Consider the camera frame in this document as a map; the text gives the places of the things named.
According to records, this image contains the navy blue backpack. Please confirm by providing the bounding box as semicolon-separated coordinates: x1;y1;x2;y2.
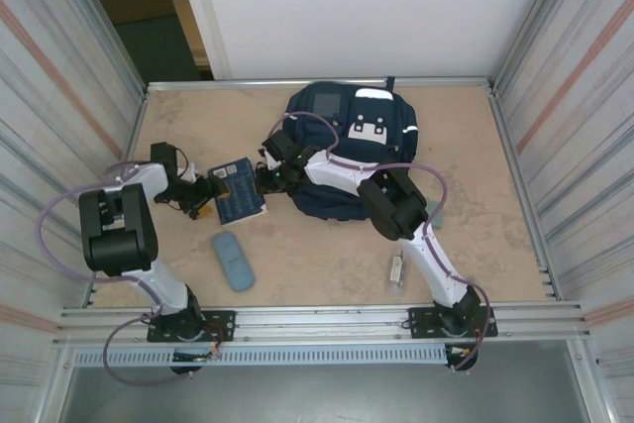
284;76;420;223

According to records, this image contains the left aluminium table side rail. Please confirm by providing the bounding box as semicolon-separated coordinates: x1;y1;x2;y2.
87;88;150;309

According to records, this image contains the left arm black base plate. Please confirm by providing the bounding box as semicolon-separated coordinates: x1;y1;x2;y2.
147;310;237;344

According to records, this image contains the aluminium table side rail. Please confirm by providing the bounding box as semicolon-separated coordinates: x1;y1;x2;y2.
87;88;150;309
487;85;564;303

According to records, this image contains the grey slotted cable duct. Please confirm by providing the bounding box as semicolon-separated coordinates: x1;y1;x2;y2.
72;346;450;369

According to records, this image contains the blue-grey oval glasses case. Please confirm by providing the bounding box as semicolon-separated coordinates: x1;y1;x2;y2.
211;232;257;291

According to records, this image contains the green wallet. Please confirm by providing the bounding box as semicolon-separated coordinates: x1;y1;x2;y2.
424;196;448;230

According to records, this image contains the small circuit board with wires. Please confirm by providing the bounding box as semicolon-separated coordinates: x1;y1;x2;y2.
171;343;224;364

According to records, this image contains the grey metal sheet panel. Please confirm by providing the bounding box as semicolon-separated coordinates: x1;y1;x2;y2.
58;341;598;423

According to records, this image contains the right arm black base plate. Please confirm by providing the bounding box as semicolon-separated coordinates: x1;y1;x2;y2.
406;307;498;341

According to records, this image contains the blue printed notebook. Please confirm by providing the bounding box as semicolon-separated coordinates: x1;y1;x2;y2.
206;157;269;226

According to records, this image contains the wide aluminium mounting rail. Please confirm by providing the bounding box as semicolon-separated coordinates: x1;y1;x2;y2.
52;299;593;349

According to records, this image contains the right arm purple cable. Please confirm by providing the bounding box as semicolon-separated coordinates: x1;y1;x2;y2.
266;113;494;373

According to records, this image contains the thin aluminium table edge rail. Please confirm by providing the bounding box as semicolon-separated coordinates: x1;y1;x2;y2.
143;76;496;94

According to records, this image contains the white door frame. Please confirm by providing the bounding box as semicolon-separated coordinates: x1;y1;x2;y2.
170;0;234;81

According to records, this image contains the right aluminium table side rail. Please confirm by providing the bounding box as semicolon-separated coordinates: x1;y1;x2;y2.
487;85;564;303

